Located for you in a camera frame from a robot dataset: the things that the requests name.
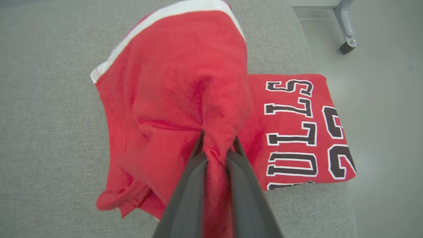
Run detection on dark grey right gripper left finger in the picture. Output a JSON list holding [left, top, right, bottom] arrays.
[[153, 131, 209, 238]]

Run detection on red white Bulls jersey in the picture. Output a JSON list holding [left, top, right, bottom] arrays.
[[238, 74, 357, 191]]

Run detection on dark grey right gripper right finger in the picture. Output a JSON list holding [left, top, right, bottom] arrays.
[[226, 137, 285, 238]]

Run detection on red Bulls 23 shorts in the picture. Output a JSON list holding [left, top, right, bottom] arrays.
[[90, 0, 253, 238]]

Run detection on grey partition leg with caster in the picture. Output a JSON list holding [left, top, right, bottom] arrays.
[[333, 0, 358, 55]]

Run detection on grey fabric sofa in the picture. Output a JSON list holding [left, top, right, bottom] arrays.
[[0, 0, 358, 238]]

